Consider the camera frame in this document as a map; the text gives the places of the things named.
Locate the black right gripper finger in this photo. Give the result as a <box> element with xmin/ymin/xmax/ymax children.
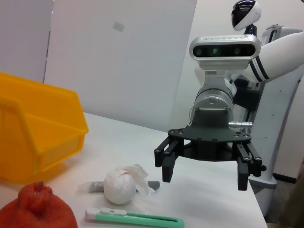
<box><xmin>154</xmin><ymin>137</ymin><xmax>183</xmax><ymax>183</ymax></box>
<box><xmin>235</xmin><ymin>142</ymin><xmax>263</xmax><ymax>191</ymax></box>

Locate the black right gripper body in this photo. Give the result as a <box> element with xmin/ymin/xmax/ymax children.
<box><xmin>167</xmin><ymin>108</ymin><xmax>252</xmax><ymax>162</ymax></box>

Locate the white paper ball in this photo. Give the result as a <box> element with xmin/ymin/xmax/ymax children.
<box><xmin>104</xmin><ymin>163</ymin><xmax>155</xmax><ymax>205</ymax></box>

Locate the red-orange bumpy orange fruit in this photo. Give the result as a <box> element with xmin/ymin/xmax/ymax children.
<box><xmin>0</xmin><ymin>181</ymin><xmax>78</xmax><ymax>228</ymax></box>

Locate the mint green utility knife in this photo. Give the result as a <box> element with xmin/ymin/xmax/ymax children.
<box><xmin>85</xmin><ymin>207</ymin><xmax>185</xmax><ymax>228</ymax></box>

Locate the grey glitter pen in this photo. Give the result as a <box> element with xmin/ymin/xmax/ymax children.
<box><xmin>78</xmin><ymin>180</ymin><xmax>161</xmax><ymax>193</ymax></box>

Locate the black and white robot head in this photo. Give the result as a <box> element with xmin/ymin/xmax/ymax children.
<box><xmin>231</xmin><ymin>0</ymin><xmax>262</xmax><ymax>36</ymax></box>

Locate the yellow plastic storage bin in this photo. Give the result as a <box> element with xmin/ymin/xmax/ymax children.
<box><xmin>0</xmin><ymin>72</ymin><xmax>89</xmax><ymax>183</ymax></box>

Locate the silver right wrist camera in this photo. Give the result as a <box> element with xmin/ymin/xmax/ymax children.
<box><xmin>189</xmin><ymin>35</ymin><xmax>262</xmax><ymax>72</ymax></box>

